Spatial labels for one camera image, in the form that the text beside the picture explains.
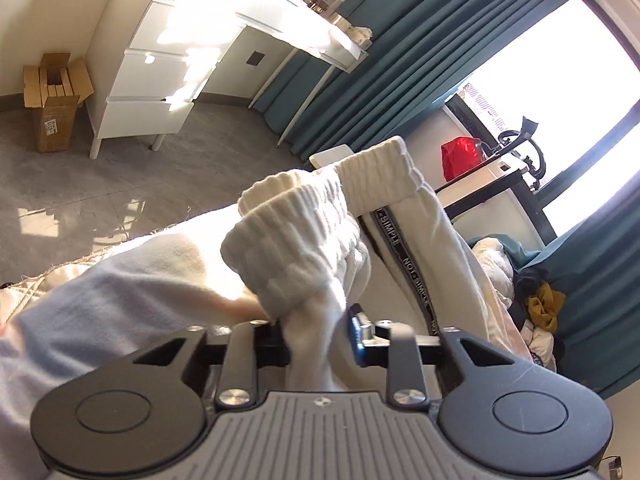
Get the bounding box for white chair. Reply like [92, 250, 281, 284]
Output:
[309, 144, 354, 169]

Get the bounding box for brown cardboard box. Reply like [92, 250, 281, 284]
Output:
[23, 53, 94, 153]

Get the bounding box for mustard yellow garment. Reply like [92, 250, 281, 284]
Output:
[526, 282, 566, 334]

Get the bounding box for white drawer dresser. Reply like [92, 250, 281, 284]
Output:
[86, 0, 243, 159]

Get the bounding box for white quilted duvet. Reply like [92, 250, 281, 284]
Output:
[472, 237, 514, 310]

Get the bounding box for pile of clothes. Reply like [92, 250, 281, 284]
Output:
[508, 268, 565, 372]

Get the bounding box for teal curtain by bed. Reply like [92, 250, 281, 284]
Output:
[498, 177, 640, 399]

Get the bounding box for pastel tie-dye bed blanket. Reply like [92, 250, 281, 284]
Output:
[1, 206, 265, 479]

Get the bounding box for red bag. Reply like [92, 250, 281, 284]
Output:
[440, 136, 485, 182]

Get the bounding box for white knit sweatpants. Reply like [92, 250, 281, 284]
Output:
[221, 138, 529, 391]

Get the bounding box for white vanity desk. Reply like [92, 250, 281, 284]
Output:
[232, 0, 368, 143]

